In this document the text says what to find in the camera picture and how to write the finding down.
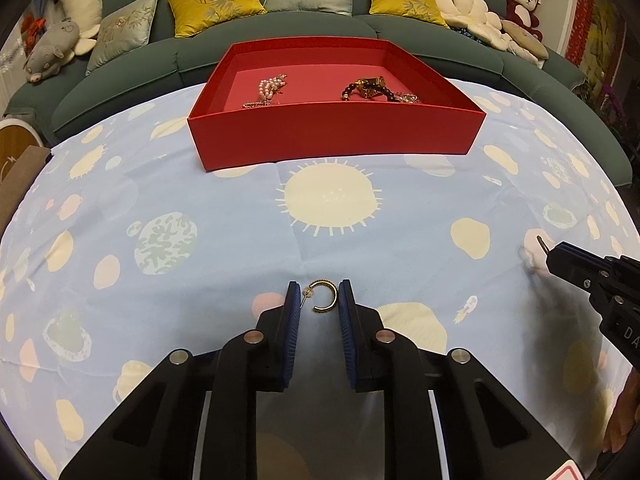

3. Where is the brown round plush cushion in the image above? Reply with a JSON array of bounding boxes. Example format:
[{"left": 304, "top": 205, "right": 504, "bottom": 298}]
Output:
[{"left": 502, "top": 20, "right": 549, "bottom": 60}]

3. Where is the white pearl bracelet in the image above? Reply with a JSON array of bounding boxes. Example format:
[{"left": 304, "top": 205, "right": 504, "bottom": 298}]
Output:
[{"left": 257, "top": 74, "right": 290, "bottom": 104}]

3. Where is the white round wooden device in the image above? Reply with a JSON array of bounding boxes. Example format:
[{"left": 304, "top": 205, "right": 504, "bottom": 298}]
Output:
[{"left": 0, "top": 118, "right": 44, "bottom": 182}]

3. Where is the red wall hanging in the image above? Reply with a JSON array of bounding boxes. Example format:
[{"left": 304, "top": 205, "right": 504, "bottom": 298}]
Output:
[{"left": 564, "top": 0, "right": 596, "bottom": 67}]

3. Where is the green sectional sofa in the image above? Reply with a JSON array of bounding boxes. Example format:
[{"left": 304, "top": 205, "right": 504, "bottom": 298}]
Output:
[{"left": 1, "top": 0, "right": 632, "bottom": 186}]

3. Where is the red monkey plush toy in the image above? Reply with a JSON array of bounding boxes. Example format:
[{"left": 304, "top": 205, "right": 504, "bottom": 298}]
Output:
[{"left": 506, "top": 0, "right": 544, "bottom": 41}]

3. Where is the red curtain tie ornament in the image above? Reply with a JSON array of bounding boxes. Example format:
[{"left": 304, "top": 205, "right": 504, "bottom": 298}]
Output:
[{"left": 21, "top": 12, "right": 46, "bottom": 56}]

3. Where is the left grey floral cushion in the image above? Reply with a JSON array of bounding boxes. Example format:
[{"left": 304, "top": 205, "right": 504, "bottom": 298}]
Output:
[{"left": 86, "top": 0, "right": 158, "bottom": 76}]

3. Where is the black and gold bead bracelet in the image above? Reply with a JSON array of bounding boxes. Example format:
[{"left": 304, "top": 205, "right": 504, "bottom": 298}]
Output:
[{"left": 340, "top": 75, "right": 402, "bottom": 103}]

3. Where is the white cow plush pillow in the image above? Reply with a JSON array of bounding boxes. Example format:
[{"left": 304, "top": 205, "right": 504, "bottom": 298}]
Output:
[{"left": 54, "top": 0, "right": 102, "bottom": 55}]

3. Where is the white flower shaped cushion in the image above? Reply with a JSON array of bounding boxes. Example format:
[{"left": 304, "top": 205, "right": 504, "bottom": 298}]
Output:
[{"left": 435, "top": 0, "right": 511, "bottom": 51}]

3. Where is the silver wristwatch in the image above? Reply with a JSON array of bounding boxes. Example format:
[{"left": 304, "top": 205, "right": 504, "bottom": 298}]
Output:
[{"left": 395, "top": 92, "right": 419, "bottom": 104}]

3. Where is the red jewelry box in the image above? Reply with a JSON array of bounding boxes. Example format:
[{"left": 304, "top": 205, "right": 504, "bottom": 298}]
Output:
[{"left": 188, "top": 37, "right": 486, "bottom": 171}]

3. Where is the right hand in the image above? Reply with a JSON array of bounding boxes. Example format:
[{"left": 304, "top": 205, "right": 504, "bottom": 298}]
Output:
[{"left": 602, "top": 392, "right": 639, "bottom": 453}]

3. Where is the grey pig plush toy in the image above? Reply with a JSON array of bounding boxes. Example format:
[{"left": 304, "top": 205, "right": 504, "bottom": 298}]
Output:
[{"left": 24, "top": 20, "right": 79, "bottom": 84}]

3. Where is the gold hoop earring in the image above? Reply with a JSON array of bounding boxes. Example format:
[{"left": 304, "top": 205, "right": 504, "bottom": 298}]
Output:
[{"left": 300, "top": 278, "right": 337, "bottom": 314}]

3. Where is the left yellow floral cushion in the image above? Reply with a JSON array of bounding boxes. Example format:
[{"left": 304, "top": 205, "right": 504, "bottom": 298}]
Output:
[{"left": 167, "top": 0, "right": 267, "bottom": 38}]

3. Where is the blue planet print tablecloth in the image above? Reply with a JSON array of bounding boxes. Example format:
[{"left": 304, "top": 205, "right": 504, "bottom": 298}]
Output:
[{"left": 1, "top": 82, "right": 639, "bottom": 479}]

